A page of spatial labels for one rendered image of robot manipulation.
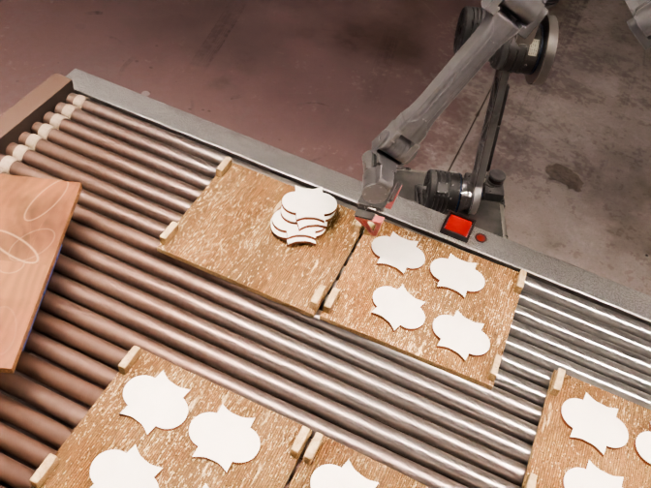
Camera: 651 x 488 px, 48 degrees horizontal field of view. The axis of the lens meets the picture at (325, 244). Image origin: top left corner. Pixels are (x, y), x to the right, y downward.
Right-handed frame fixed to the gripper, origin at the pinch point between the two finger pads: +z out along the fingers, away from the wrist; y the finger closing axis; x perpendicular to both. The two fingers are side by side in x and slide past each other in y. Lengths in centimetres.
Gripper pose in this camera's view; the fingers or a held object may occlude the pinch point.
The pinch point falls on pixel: (381, 219)
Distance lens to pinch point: 176.8
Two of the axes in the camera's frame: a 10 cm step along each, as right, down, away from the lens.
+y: -4.1, 6.9, -5.9
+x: 9.0, 2.2, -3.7
